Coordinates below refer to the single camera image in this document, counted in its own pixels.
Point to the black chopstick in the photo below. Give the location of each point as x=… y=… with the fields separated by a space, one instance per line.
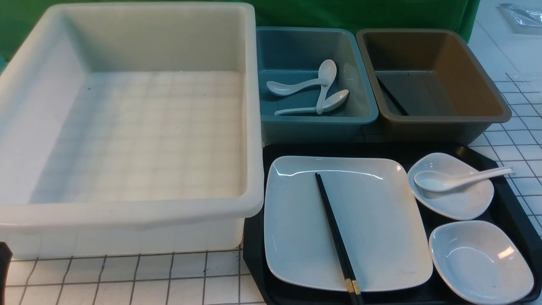
x=334 y=237
x=394 y=105
x=338 y=235

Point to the large white square plate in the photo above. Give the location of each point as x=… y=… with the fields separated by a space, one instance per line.
x=376 y=212

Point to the white spoon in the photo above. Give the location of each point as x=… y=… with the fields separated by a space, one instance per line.
x=435 y=181
x=327 y=71
x=329 y=104
x=284 y=89

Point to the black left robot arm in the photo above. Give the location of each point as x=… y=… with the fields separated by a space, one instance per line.
x=5 y=258

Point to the blue plastic bin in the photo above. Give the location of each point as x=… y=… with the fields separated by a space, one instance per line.
x=290 y=56

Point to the white spoon top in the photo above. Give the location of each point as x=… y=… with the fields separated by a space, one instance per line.
x=327 y=71

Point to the black chopstick in bin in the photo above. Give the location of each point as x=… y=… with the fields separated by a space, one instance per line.
x=394 y=105

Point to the large white plastic tub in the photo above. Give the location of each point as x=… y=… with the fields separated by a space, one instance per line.
x=131 y=128

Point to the brown plastic bin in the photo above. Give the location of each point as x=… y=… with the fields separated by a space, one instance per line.
x=437 y=79

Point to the clear plastic bag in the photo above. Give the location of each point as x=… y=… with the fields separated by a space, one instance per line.
x=522 y=19

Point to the green cloth backdrop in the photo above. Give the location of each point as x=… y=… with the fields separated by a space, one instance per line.
x=18 y=17

